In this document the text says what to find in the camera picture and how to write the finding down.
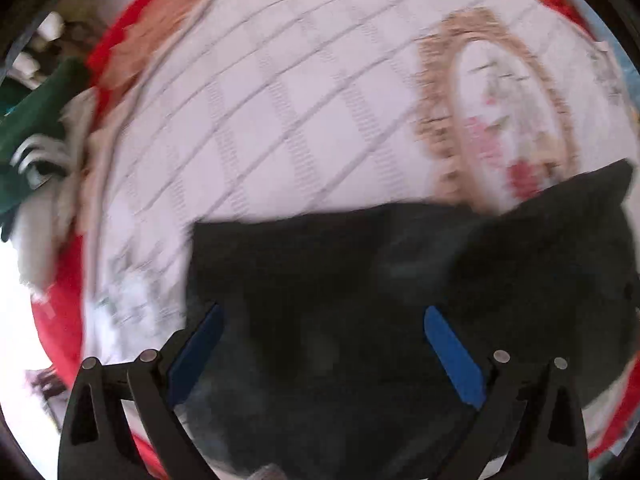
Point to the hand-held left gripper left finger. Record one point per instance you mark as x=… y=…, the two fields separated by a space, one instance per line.
x=195 y=355

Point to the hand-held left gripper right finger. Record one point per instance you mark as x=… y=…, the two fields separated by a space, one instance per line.
x=452 y=355

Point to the black jacket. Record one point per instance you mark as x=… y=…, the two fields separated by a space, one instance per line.
x=325 y=285

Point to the red floral blanket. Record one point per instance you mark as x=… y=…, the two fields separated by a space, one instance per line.
x=60 y=310

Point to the cream fleece garment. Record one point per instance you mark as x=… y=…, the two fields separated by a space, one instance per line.
x=40 y=250

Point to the white diamond-quilted mat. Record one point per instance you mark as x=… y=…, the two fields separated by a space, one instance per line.
x=300 y=110

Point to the green white-striped garment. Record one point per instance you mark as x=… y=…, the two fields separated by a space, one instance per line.
x=35 y=110

